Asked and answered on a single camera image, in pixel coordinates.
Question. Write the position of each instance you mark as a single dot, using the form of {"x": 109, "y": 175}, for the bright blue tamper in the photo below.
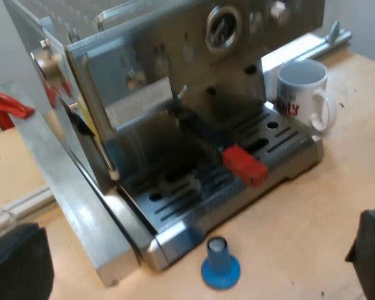
{"x": 220, "y": 268}

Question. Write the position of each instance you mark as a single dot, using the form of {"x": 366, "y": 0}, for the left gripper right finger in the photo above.
{"x": 373, "y": 250}

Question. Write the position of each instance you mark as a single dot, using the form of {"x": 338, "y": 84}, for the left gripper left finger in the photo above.
{"x": 17, "y": 265}

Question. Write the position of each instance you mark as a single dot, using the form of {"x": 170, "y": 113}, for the red clamp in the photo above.
{"x": 3, "y": 107}

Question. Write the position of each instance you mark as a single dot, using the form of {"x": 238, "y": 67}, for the steel espresso machine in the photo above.
{"x": 181, "y": 62}

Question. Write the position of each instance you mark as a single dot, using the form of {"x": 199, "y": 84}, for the aluminium rail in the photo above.
{"x": 22, "y": 207}
{"x": 328, "y": 43}

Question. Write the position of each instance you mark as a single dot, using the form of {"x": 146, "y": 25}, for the white mug with red and black print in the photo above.
{"x": 300, "y": 86}

